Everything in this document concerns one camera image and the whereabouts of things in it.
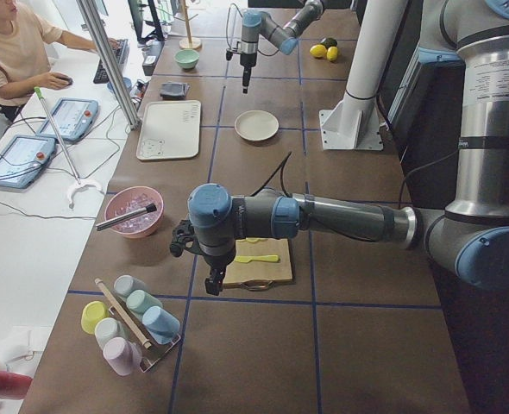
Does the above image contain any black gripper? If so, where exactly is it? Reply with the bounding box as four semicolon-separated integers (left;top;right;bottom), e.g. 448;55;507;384
204;254;232;296
242;66;252;94

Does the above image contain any cream round plate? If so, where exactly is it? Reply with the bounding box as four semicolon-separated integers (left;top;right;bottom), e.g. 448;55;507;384
234;110;279;141

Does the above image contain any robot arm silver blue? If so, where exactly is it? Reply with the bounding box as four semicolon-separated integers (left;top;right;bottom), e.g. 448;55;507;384
227;1;327;94
170;1;509;295

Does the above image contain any white bear tray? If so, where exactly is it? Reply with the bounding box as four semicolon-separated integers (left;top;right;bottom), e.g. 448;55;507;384
136;100;202;161

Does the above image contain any yellow plastic knife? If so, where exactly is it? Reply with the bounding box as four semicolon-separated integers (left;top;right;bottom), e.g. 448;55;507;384
234;254;280;264

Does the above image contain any bamboo cutting board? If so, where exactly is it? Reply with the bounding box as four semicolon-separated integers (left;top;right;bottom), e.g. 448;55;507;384
223;238;294;292

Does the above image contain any blue cup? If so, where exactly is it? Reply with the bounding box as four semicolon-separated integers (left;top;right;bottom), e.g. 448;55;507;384
141;306;180;345

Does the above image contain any mint green bowl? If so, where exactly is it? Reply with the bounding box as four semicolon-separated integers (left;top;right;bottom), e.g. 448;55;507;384
174;49;199;70

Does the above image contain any wooden mug stand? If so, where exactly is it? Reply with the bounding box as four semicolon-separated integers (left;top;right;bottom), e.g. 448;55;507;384
175;0;202;50

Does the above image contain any grey folded cloth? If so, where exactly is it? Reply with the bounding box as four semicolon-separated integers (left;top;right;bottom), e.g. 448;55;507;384
160;82;190;100

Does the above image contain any green cup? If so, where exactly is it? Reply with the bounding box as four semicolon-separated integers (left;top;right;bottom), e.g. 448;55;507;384
126;289;163;316

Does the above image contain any yellow lemon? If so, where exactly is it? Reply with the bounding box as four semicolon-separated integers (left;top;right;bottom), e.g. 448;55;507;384
326;46;339;62
309;44;327;59

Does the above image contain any clear acrylic cup rack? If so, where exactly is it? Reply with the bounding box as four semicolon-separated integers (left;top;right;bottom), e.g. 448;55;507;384
109;305;181;373

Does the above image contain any grey cup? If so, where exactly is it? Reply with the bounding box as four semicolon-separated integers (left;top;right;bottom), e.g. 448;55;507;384
113;274;148;300

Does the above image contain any dark green avocado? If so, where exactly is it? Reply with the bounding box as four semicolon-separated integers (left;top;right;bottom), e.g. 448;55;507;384
320;37;337;49

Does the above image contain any metal tongs black tip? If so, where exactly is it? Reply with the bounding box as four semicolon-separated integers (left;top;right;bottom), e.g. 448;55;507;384
95;203;157;231

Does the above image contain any pink cup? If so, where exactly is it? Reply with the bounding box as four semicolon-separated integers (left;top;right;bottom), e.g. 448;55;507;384
103;337;142;376

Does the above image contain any white cup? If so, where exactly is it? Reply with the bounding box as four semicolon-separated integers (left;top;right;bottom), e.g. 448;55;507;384
94;317;128;350

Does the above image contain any yellow cup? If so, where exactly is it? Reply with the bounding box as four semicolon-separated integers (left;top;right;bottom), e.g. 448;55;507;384
80;301;109;335

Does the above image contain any pink bowl with ice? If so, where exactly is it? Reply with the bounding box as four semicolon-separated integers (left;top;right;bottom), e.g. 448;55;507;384
104;186;164;239

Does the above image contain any black keyboard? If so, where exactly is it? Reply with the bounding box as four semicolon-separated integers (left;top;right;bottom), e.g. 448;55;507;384
92;38;130;85

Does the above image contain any metal rod white hook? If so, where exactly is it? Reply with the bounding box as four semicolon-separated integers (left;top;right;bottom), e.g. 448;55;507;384
33;86;105;211

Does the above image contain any far blue teach pendant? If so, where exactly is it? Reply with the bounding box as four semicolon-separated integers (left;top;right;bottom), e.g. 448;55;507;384
51;97;99;143

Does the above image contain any blue teach pendant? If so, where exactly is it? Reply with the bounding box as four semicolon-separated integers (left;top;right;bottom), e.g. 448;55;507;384
0;135;56;190
51;97;99;143

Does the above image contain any near blue teach pendant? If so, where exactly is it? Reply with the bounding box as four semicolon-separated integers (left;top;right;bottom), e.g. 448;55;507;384
0;135;56;190

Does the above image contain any person in peach shirt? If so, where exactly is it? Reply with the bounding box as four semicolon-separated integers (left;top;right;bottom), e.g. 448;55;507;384
0;1;96;121

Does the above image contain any red bottle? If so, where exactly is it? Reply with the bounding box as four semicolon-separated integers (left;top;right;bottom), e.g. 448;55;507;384
0;371;33;399

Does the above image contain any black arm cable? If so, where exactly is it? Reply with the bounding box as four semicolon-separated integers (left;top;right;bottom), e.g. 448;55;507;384
248;150;314;236

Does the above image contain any white camera post base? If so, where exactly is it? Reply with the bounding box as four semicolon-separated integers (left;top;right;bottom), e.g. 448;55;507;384
319;0;408;151

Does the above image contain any aluminium frame post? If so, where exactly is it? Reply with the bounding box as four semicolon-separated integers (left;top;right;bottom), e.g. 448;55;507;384
77;0;141;130

